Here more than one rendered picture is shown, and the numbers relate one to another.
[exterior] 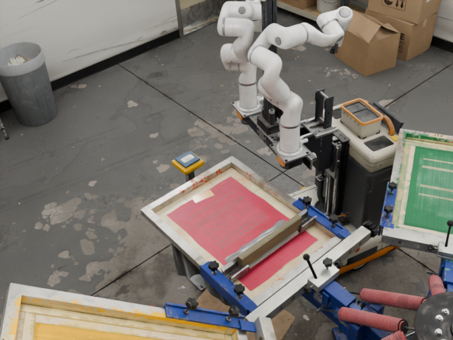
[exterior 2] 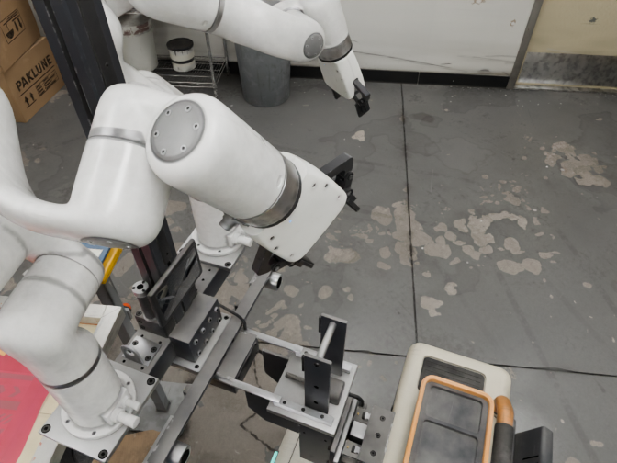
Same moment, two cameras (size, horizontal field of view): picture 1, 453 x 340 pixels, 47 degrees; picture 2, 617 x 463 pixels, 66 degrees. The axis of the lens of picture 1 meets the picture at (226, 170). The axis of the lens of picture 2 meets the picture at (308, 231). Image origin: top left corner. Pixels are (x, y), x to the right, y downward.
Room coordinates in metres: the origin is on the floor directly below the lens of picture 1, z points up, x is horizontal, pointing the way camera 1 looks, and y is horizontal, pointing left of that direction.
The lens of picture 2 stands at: (1.99, -0.84, 1.95)
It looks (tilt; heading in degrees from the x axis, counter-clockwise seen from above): 46 degrees down; 43
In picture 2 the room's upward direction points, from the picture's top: straight up
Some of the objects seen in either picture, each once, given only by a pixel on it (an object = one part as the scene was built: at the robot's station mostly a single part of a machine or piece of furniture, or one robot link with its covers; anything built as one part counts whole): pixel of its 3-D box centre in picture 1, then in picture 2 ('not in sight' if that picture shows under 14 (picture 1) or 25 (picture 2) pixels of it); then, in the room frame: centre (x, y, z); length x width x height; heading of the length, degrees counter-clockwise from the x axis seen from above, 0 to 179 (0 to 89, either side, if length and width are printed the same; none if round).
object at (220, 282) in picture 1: (227, 289); not in sight; (1.32, 0.04, 0.98); 0.30 x 0.05 x 0.07; 37
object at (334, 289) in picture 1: (333, 292); not in sight; (1.23, -0.38, 1.02); 0.17 x 0.06 x 0.05; 37
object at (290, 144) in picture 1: (292, 135); (93, 386); (2.01, -0.33, 1.21); 0.16 x 0.13 x 0.15; 112
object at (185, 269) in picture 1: (201, 273); not in sight; (1.60, 0.16, 0.74); 0.46 x 0.04 x 0.42; 37
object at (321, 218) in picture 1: (319, 220); not in sight; (1.66, -0.41, 0.98); 0.30 x 0.05 x 0.07; 37
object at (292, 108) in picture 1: (288, 108); (51, 325); (2.01, -0.31, 1.37); 0.13 x 0.10 x 0.16; 35
